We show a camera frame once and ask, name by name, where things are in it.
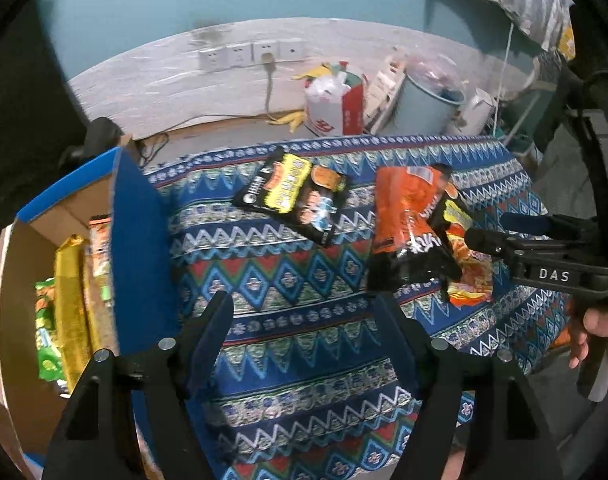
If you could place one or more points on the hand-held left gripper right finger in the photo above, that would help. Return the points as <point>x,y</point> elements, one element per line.
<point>396,340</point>

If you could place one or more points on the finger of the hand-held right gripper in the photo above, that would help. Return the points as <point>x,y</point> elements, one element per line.
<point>488,241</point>
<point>528,222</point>

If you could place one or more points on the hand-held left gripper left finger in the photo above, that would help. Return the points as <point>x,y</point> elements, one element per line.
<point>204,350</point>

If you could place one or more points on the red-orange snack packet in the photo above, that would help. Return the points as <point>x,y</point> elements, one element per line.
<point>471,277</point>

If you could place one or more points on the orange and black chip bag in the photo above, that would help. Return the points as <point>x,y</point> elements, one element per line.
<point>408,225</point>

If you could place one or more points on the yellow popcorn snack packet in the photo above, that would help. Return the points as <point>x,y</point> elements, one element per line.
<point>96,320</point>

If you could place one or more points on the long yellow biscuit packet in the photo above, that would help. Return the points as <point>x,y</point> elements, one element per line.
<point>71,310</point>

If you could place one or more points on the orange and green snack packet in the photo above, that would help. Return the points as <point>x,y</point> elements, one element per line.
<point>101,240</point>

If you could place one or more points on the green pea snack packet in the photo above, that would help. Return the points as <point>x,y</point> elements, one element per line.
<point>46,330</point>

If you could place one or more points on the blue-edged cardboard box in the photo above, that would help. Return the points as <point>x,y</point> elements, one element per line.
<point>29,270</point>

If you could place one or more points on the person's right hand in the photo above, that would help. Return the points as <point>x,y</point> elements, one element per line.
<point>603,322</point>

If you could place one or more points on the orange plastic object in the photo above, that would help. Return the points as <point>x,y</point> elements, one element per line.
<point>562,337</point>

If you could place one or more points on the blue patterned blanket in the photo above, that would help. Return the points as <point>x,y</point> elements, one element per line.
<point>294,280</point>

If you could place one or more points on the white electric kettle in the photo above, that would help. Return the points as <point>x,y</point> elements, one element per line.
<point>476,110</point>

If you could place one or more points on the light blue trash bin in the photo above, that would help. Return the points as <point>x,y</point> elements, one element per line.
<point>416,105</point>

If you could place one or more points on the black instant noodle packet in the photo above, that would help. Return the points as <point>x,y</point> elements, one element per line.
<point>289,195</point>

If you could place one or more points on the clear bin liner bag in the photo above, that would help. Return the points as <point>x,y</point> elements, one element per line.
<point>433,72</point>

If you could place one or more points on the yellow hanging bag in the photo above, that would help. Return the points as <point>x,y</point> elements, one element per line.
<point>566,40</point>

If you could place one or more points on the white paper bag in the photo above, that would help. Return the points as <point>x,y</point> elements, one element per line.
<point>381,85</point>

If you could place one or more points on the red and white bag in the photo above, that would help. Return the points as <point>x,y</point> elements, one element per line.
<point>351,110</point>

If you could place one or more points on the white plastic bag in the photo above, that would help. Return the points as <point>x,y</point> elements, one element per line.
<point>326,90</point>

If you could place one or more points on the banana peel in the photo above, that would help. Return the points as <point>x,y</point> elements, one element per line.
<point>289,120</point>
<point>316,70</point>

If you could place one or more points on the small black device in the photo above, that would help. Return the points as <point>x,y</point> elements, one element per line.
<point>99,132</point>

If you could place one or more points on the white wall socket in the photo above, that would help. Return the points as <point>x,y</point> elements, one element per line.
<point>291,50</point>
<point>261,47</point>
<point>239,55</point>
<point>211,59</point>

